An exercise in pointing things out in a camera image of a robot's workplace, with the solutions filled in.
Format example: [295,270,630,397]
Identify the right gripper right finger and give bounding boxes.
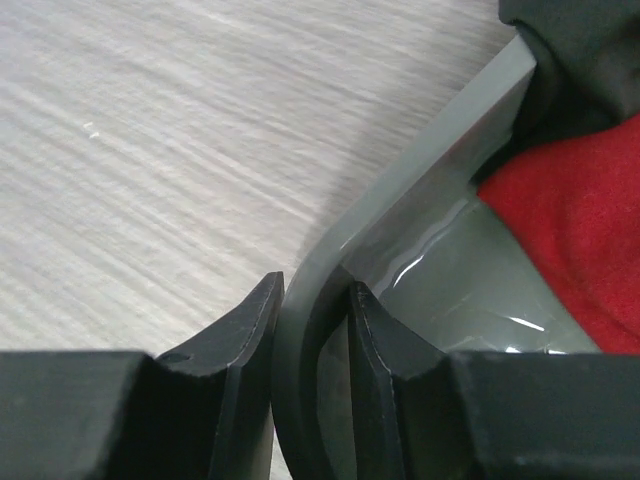
[348,282,639,479]

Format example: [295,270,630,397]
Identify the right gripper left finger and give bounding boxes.
[1,272,284,479]

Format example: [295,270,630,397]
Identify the grey plastic bin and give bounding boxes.
[272,38,596,479]

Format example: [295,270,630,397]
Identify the red t-shirt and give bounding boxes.
[478,117,639,354]

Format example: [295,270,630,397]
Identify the black t-shirt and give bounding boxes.
[498,0,640,151]

